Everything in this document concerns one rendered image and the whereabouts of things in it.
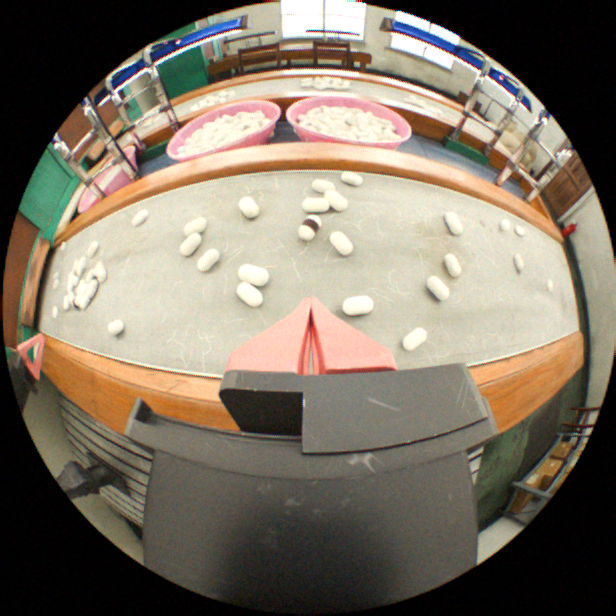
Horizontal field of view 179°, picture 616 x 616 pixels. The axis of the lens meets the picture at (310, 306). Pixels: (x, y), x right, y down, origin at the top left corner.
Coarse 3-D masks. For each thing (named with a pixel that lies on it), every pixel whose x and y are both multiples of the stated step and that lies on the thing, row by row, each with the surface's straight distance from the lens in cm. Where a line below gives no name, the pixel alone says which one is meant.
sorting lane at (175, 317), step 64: (192, 192) 40; (256, 192) 34; (320, 192) 33; (384, 192) 35; (448, 192) 44; (64, 256) 81; (128, 256) 42; (192, 256) 31; (256, 256) 27; (320, 256) 27; (384, 256) 28; (512, 256) 48; (64, 320) 63; (128, 320) 36; (192, 320) 28; (256, 320) 25; (384, 320) 25; (448, 320) 30; (512, 320) 41; (576, 320) 88
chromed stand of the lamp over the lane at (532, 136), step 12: (540, 120) 55; (528, 132) 55; (540, 132) 55; (528, 144) 55; (540, 144) 58; (516, 156) 56; (552, 156) 63; (564, 156) 67; (504, 168) 57; (516, 168) 57; (552, 168) 67; (504, 180) 58; (528, 180) 64; (540, 180) 68; (528, 192) 70
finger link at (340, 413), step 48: (288, 336) 7; (240, 384) 5; (288, 384) 5; (336, 384) 5; (384, 384) 5; (432, 384) 6; (288, 432) 7; (336, 432) 5; (384, 432) 5; (432, 432) 5
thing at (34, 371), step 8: (40, 336) 47; (24, 344) 46; (32, 344) 46; (40, 344) 47; (24, 352) 45; (40, 352) 47; (24, 360) 46; (40, 360) 47; (32, 368) 46; (32, 376) 45
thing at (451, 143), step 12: (468, 48) 81; (480, 72) 72; (504, 72) 91; (480, 84) 72; (516, 84) 85; (516, 96) 82; (468, 108) 73; (504, 108) 80; (516, 108) 83; (480, 120) 77; (504, 120) 82; (456, 132) 75; (444, 144) 77; (456, 144) 78; (492, 144) 84; (468, 156) 82; (480, 156) 85
